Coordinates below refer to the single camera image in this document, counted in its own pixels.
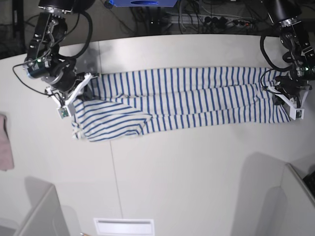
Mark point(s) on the black keyboard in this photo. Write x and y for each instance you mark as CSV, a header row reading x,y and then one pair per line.
x,y
309,180

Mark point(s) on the grey bin right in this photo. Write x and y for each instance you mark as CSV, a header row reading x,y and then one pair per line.
x,y
288,209

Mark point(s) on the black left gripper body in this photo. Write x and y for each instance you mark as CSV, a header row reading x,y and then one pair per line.
x,y
284,83

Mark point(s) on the white power strip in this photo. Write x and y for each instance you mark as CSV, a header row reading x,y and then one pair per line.
x,y
221,21

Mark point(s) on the blue white striped T-shirt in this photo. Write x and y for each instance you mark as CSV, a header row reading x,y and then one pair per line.
x,y
142,102

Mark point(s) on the pink folded cloth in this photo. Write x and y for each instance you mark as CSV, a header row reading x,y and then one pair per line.
x,y
6,156

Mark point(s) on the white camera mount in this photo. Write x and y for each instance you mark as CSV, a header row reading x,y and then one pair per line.
x,y
294,104
65,101

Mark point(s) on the blue box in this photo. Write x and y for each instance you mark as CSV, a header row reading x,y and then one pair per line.
x,y
143,3

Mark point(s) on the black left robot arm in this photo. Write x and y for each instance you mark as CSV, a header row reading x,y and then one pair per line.
x,y
300,55

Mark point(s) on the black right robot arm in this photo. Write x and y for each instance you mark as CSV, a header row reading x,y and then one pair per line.
x,y
43,60

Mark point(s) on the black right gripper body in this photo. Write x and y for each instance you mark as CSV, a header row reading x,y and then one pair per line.
x,y
63,76

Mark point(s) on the grey bin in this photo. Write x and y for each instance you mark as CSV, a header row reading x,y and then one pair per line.
x,y
45,217
288,209

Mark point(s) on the grey bin left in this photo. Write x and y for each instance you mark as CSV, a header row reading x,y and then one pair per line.
x,y
45,217

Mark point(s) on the white label plate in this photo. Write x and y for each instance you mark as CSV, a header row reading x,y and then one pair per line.
x,y
124,227

